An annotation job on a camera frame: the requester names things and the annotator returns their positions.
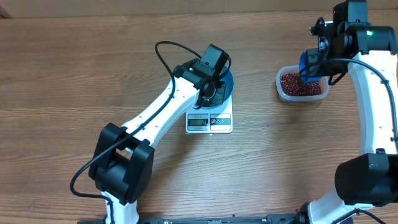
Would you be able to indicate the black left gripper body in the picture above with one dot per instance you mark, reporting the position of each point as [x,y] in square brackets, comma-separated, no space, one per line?
[216,93]

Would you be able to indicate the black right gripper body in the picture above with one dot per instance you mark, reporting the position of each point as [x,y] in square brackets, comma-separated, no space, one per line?
[317,66]

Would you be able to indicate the blue bowl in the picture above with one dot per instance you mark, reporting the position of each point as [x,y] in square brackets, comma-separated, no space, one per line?
[229,79]

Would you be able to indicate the blue plastic scoop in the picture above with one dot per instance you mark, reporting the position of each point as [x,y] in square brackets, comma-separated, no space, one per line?
[304,72]

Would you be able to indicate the red beans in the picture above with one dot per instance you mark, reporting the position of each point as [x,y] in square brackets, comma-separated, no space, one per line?
[292,85]

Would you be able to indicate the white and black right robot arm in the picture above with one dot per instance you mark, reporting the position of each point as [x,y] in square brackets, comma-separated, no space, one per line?
[351,45]

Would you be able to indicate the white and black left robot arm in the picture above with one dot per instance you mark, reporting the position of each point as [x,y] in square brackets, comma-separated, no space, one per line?
[121,166]

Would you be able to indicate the white digital kitchen scale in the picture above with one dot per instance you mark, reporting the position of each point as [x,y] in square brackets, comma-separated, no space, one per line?
[217,120]

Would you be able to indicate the clear plastic container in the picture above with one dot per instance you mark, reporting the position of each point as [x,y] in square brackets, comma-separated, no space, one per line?
[298,99]

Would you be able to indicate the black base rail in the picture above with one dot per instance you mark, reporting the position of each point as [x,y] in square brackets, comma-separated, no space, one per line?
[269,219]

